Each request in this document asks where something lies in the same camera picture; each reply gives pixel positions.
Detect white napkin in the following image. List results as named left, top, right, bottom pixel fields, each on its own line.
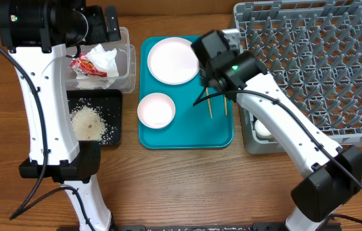
left=74, top=44, right=119, bottom=90

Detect pink plate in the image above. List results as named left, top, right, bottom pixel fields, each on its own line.
left=147, top=37, right=200, bottom=85

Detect red snack wrapper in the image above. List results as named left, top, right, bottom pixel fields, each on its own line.
left=69, top=53, right=107, bottom=78

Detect pink bowl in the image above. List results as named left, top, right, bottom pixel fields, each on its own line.
left=137, top=92, right=176, bottom=129

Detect cream cup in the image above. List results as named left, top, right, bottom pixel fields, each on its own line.
left=254, top=119, right=275, bottom=142

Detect rice food scraps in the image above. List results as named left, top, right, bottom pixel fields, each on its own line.
left=68, top=98, right=118, bottom=145

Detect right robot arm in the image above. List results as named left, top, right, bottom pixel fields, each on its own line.
left=191, top=30, right=362, bottom=230

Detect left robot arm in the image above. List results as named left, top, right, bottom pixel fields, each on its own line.
left=0, top=1, right=121, bottom=230

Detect grey dishwasher rack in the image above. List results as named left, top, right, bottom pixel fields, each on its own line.
left=232, top=0, right=362, bottom=146

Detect clear plastic bin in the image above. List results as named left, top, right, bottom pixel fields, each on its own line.
left=62, top=27, right=137, bottom=93

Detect wooden chopstick right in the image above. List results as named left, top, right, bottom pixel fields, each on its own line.
left=223, top=96, right=228, bottom=116

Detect wooden chopstick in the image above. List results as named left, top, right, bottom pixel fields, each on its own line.
left=223, top=96, right=228, bottom=116
left=205, top=87, right=213, bottom=119

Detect wooden chopstick left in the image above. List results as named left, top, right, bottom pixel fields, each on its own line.
left=205, top=87, right=213, bottom=119

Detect teal serving tray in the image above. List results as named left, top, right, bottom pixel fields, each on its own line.
left=139, top=37, right=234, bottom=150

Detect black tray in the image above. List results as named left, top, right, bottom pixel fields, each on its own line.
left=67, top=89, right=123, bottom=147

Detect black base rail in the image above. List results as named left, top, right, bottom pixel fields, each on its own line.
left=113, top=223, right=284, bottom=231

